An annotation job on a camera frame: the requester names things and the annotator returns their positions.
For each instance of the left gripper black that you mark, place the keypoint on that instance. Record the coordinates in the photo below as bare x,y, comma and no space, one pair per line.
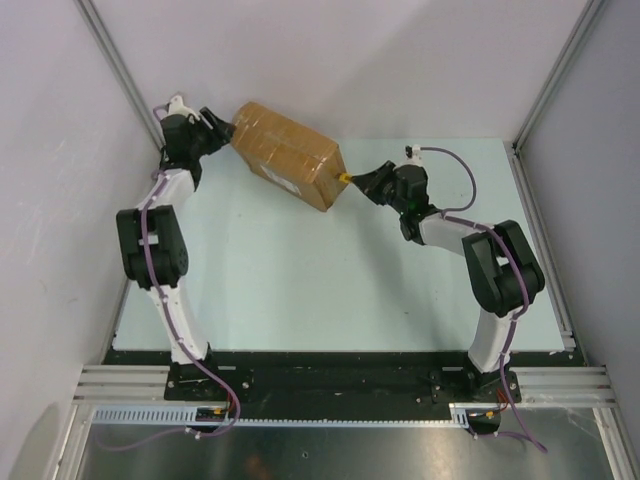
218,139

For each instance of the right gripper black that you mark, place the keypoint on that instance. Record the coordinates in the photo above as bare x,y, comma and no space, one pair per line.
371,182

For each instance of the brown cardboard express box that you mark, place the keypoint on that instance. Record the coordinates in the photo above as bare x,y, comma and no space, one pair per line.
292,150

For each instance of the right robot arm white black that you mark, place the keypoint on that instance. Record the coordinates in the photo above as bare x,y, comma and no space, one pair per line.
503,271

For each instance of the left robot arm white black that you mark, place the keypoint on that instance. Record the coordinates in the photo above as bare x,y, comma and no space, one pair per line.
153,250

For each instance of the white shipping label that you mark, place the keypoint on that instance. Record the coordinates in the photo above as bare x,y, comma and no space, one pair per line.
275,178

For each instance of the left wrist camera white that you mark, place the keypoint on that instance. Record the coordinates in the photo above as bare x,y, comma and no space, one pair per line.
177,106

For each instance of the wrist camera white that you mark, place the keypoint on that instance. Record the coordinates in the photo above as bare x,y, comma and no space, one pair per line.
177,106
413,155

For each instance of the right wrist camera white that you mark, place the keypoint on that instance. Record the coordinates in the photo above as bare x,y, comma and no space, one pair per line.
413,155

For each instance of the left aluminium frame post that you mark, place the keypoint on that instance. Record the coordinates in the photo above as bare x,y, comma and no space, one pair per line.
108,48

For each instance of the aluminium frame post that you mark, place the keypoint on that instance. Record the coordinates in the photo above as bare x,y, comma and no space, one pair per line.
108,48
579,35

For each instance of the right aluminium frame post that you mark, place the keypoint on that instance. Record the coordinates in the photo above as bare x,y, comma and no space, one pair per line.
579,35

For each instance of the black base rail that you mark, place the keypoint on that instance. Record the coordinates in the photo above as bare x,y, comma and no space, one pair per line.
338,386

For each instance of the white slotted cable duct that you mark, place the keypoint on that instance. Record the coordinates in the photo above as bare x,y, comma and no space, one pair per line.
192,416

